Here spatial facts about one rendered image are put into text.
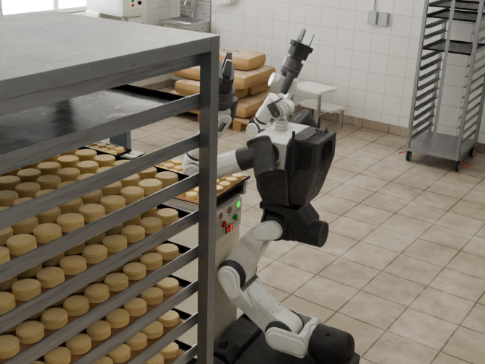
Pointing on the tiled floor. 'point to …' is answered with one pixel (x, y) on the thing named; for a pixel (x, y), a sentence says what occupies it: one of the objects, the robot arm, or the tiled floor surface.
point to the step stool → (320, 100)
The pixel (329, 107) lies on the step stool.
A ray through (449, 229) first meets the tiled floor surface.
